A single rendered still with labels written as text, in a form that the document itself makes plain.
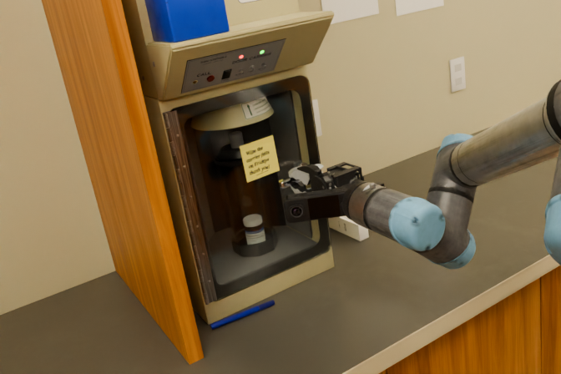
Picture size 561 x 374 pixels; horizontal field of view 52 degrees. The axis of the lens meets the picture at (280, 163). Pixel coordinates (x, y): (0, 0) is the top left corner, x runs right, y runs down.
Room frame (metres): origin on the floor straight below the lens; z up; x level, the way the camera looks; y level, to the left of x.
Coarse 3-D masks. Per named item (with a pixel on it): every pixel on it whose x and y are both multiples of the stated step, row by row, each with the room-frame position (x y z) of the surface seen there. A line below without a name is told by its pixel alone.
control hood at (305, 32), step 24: (240, 24) 1.08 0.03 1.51; (264, 24) 0.99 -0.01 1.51; (288, 24) 1.01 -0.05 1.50; (312, 24) 1.04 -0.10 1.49; (168, 48) 0.91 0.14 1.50; (192, 48) 0.92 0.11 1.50; (216, 48) 0.95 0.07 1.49; (288, 48) 1.06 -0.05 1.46; (312, 48) 1.10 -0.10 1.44; (168, 72) 0.94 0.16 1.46; (168, 96) 0.98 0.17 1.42
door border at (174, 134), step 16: (176, 112) 1.00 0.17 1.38; (176, 128) 1.00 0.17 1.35; (176, 144) 1.00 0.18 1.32; (176, 160) 0.99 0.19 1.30; (192, 192) 1.00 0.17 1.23; (192, 208) 1.00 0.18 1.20; (192, 224) 1.00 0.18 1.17; (192, 240) 0.99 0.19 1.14; (208, 272) 1.00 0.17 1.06; (208, 288) 1.00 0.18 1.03
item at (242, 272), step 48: (240, 96) 1.07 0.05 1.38; (288, 96) 1.12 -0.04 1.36; (192, 144) 1.01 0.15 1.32; (240, 144) 1.06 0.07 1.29; (288, 144) 1.11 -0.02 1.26; (240, 192) 1.05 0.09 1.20; (288, 192) 1.10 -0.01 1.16; (240, 240) 1.04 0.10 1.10; (288, 240) 1.09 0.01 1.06; (240, 288) 1.03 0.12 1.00
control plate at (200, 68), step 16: (240, 48) 0.99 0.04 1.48; (256, 48) 1.01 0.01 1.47; (272, 48) 1.03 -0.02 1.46; (192, 64) 0.95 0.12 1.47; (208, 64) 0.97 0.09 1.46; (224, 64) 0.99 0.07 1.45; (240, 64) 1.02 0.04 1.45; (256, 64) 1.04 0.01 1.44; (272, 64) 1.07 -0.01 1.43; (192, 80) 0.98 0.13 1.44; (224, 80) 1.03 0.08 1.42
